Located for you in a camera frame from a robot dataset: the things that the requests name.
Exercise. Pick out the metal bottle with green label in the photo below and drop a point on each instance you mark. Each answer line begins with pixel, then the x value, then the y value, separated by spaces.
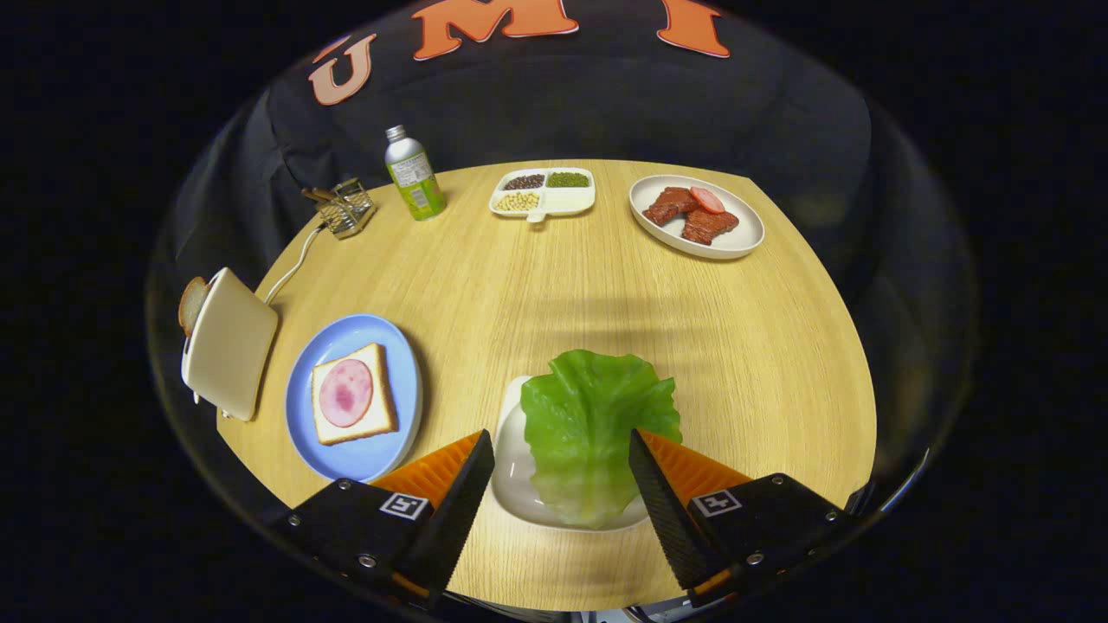
pixel 414 177

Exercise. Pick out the white sandwich bread slice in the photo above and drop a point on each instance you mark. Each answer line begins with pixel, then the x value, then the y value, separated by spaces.
pixel 381 407

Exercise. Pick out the pink ham slice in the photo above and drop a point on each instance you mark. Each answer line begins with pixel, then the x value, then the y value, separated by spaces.
pixel 346 394

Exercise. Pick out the green lettuce leaf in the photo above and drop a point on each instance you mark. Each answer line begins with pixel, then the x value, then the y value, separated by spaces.
pixel 589 424

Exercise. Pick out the pile of green beans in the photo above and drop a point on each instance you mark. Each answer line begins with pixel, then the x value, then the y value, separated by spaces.
pixel 568 179

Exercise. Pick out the blue plate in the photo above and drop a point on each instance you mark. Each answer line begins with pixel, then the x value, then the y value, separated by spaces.
pixel 394 346

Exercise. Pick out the toasted bread slice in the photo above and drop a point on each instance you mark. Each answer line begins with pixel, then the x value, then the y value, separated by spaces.
pixel 192 305

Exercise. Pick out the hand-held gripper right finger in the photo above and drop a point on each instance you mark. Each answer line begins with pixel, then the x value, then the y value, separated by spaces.
pixel 671 519

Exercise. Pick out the pile of dark beans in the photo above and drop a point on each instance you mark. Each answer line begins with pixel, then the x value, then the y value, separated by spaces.
pixel 525 182

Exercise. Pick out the cream toaster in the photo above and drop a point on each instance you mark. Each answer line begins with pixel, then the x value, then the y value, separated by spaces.
pixel 229 346

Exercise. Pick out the white divided dish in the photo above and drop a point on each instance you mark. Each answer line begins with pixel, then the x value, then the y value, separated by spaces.
pixel 567 201

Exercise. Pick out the brown sticks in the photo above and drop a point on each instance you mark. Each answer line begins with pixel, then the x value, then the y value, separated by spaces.
pixel 318 195

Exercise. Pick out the white oval plate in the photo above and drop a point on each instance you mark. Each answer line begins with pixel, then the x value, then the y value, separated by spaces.
pixel 744 227

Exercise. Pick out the white square dish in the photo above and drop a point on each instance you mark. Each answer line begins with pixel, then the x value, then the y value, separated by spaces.
pixel 512 467

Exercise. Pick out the brown meat slice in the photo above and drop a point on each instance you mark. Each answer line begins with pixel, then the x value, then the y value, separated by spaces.
pixel 708 227
pixel 669 206

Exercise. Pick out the pile of yellow beans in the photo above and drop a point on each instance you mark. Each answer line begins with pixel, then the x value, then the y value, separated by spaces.
pixel 518 202

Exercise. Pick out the black backdrop cloth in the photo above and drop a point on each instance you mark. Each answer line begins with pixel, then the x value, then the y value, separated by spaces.
pixel 606 104

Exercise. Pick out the red sausage slice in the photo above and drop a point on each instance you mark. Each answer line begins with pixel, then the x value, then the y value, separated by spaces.
pixel 707 200

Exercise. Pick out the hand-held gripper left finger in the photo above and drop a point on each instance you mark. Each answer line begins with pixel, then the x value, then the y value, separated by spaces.
pixel 454 519

